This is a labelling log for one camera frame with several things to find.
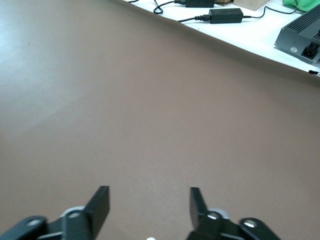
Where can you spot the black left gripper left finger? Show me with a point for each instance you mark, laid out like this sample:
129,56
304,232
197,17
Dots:
98,212

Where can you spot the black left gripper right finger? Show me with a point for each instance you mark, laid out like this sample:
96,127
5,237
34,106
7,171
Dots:
197,212

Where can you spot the purple highlighter pen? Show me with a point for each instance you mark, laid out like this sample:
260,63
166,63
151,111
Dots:
150,238

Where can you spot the brown table mat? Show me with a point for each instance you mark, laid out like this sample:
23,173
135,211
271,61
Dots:
125,100

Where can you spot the black power adapter brick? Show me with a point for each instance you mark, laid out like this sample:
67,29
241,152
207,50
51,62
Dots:
200,3
225,15

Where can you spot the grey finned electronics box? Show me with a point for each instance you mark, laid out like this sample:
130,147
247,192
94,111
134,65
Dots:
297,35

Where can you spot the brown wooden object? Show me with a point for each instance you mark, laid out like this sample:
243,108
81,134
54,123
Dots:
223,2

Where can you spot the light wooden box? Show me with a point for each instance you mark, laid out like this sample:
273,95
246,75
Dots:
250,3

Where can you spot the green cloth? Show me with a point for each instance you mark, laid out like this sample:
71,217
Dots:
300,5

